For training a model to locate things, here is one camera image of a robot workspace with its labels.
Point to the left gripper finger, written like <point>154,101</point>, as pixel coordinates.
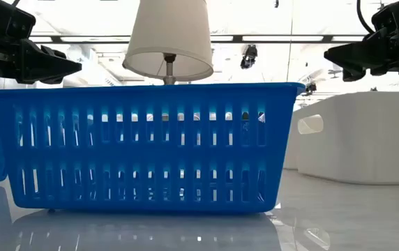
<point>54,50</point>
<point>42,66</point>

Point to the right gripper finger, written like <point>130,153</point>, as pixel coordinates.
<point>353,75</point>
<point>356,54</point>

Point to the white plastic basket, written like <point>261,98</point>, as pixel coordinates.
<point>367,139</point>

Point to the white shade table lamp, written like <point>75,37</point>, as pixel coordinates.
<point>168,28</point>

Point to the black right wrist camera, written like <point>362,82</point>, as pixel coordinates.
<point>391,15</point>

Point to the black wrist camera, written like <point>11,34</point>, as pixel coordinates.
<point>391,15</point>
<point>4,17</point>

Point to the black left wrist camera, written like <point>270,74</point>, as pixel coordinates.
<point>4,17</point>

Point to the black hanging ceiling camera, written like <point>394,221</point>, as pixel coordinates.
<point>310,88</point>
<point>249,56</point>

